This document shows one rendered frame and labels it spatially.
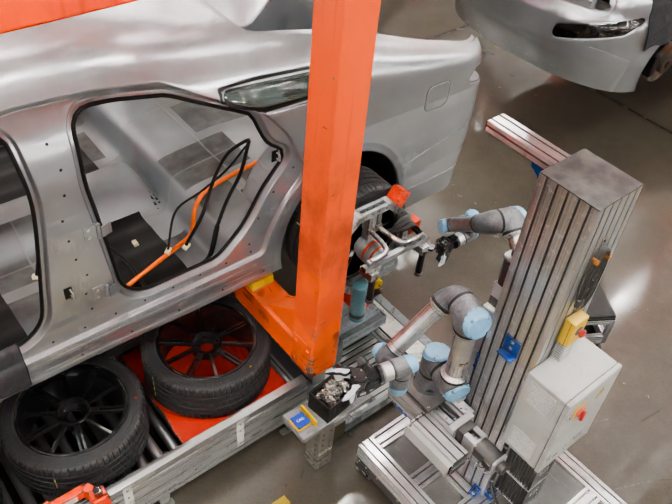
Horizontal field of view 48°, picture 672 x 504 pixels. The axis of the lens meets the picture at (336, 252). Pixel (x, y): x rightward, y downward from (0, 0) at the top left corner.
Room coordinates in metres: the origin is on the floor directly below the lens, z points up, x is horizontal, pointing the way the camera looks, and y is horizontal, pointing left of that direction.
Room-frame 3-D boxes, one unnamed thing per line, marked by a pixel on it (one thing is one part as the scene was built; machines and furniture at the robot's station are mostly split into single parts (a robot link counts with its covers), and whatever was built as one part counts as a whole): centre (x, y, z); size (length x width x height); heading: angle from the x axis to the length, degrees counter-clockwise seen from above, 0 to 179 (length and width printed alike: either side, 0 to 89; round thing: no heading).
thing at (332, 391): (2.21, -0.06, 0.51); 0.20 x 0.14 x 0.13; 141
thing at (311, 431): (2.19, -0.04, 0.44); 0.43 x 0.17 x 0.03; 133
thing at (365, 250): (2.88, -0.20, 0.85); 0.21 x 0.14 x 0.14; 43
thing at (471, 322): (2.00, -0.54, 1.19); 0.15 x 0.12 x 0.55; 29
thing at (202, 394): (2.48, 0.61, 0.39); 0.66 x 0.66 x 0.24
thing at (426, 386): (2.12, -0.48, 0.87); 0.15 x 0.15 x 0.10
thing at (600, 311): (3.25, -1.45, 0.17); 0.43 x 0.36 x 0.34; 102
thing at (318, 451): (2.17, -0.02, 0.21); 0.10 x 0.10 x 0.42; 43
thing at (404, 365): (1.87, -0.31, 1.21); 0.11 x 0.08 x 0.09; 119
